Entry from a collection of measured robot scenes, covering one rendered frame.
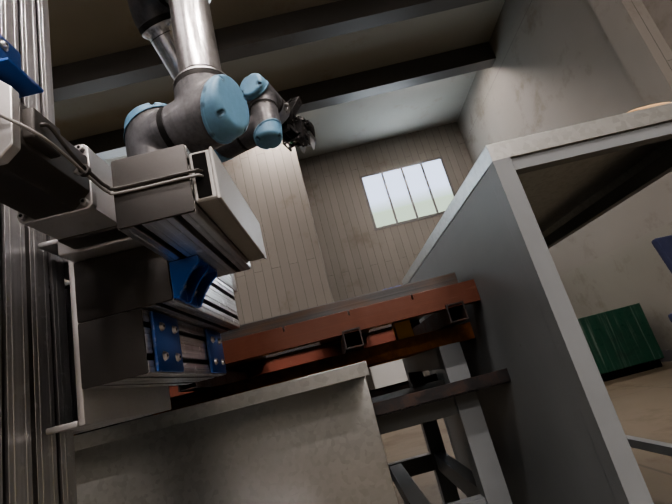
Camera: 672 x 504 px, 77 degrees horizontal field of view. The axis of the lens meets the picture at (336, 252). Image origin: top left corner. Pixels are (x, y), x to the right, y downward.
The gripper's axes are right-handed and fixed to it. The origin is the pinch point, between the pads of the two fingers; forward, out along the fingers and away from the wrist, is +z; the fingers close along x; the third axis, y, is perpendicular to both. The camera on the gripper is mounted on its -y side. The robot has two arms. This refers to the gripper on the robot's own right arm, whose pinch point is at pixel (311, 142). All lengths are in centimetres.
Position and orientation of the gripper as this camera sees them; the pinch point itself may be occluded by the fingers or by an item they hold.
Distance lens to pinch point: 146.5
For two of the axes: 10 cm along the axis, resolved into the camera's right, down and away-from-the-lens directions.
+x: 9.0, -2.2, -3.7
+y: 1.0, 9.4, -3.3
